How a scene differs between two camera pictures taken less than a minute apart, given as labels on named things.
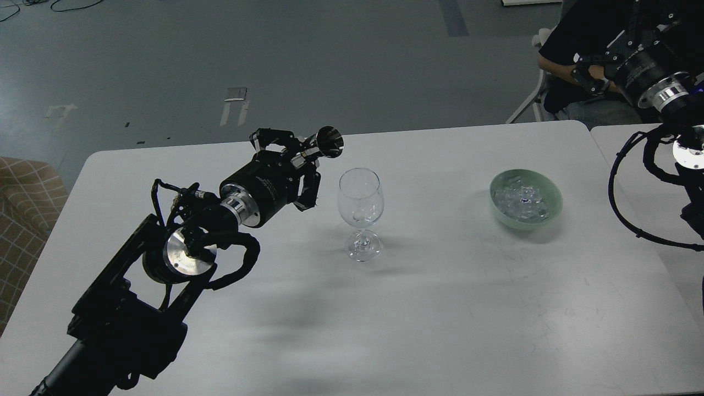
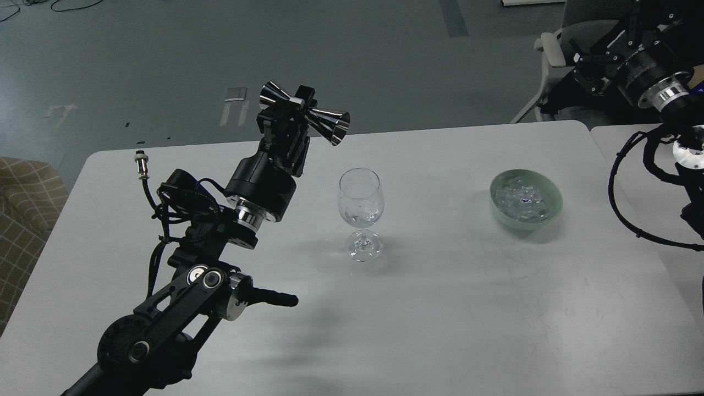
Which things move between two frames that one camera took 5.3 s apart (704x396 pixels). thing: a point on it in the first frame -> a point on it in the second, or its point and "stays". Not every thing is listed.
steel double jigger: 330,142 -> 334,125
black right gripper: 656,73 stays
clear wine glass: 361,204 stays
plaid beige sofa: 33,193 stays
